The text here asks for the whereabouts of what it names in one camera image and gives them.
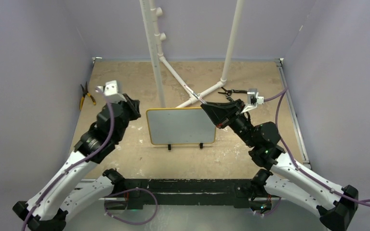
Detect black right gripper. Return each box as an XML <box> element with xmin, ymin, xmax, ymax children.
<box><xmin>201</xmin><ymin>99</ymin><xmax>257</xmax><ymax>148</ymax></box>

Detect yellow framed whiteboard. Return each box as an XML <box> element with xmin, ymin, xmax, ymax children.
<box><xmin>145</xmin><ymin>107</ymin><xmax>216</xmax><ymax>145</ymax></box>

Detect white red whiteboard marker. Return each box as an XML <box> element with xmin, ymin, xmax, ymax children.
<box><xmin>184</xmin><ymin>84</ymin><xmax>207</xmax><ymax>104</ymax></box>

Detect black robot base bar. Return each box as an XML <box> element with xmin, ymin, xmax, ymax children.
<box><xmin>103</xmin><ymin>168</ymin><xmax>283</xmax><ymax>211</ymax></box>

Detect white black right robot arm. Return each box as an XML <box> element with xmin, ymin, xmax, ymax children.
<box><xmin>201</xmin><ymin>100</ymin><xmax>358</xmax><ymax>231</ymax></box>

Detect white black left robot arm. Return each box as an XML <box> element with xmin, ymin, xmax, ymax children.
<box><xmin>13</xmin><ymin>94</ymin><xmax>141</xmax><ymax>231</ymax></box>

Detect metal whiteboard stand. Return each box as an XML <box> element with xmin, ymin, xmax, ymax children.
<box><xmin>167</xmin><ymin>143</ymin><xmax>204</xmax><ymax>151</ymax></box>

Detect yellow black needle-nose pliers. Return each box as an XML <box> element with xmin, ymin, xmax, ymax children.
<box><xmin>79</xmin><ymin>81</ymin><xmax>97</xmax><ymax>111</ymax></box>

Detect black grey wire stripper pliers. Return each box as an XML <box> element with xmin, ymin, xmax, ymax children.
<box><xmin>218</xmin><ymin>87</ymin><xmax>248</xmax><ymax>102</ymax></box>

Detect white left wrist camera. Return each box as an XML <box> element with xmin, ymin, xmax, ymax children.
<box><xmin>95</xmin><ymin>80</ymin><xmax>127</xmax><ymax>103</ymax></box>

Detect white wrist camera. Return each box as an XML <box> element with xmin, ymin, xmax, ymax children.
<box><xmin>95</xmin><ymin>80</ymin><xmax>127</xmax><ymax>103</ymax></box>
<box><xmin>241</xmin><ymin>89</ymin><xmax>264</xmax><ymax>113</ymax></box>

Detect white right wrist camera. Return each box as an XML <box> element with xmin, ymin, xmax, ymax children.
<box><xmin>241</xmin><ymin>89</ymin><xmax>264</xmax><ymax>113</ymax></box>

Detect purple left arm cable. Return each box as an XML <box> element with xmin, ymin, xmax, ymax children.
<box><xmin>21</xmin><ymin>88</ymin><xmax>116</xmax><ymax>231</ymax></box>

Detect metal corner bracket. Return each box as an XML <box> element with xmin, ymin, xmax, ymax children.
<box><xmin>274</xmin><ymin>58</ymin><xmax>283</xmax><ymax>67</ymax></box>
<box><xmin>92</xmin><ymin>57</ymin><xmax>103</xmax><ymax>65</ymax></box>

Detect right metal corner bracket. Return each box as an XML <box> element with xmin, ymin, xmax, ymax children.
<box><xmin>274</xmin><ymin>58</ymin><xmax>283</xmax><ymax>67</ymax></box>

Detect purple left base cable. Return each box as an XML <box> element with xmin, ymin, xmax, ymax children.
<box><xmin>104</xmin><ymin>188</ymin><xmax>159</xmax><ymax>226</ymax></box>

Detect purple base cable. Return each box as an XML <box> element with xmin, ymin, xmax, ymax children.
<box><xmin>252</xmin><ymin>196</ymin><xmax>283</xmax><ymax>218</ymax></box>
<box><xmin>104</xmin><ymin>188</ymin><xmax>159</xmax><ymax>226</ymax></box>

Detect white PVC pipe frame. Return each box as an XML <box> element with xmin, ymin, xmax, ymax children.
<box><xmin>139</xmin><ymin>0</ymin><xmax>245</xmax><ymax>108</ymax></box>

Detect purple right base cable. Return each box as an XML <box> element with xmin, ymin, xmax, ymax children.
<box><xmin>252</xmin><ymin>196</ymin><xmax>283</xmax><ymax>218</ymax></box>

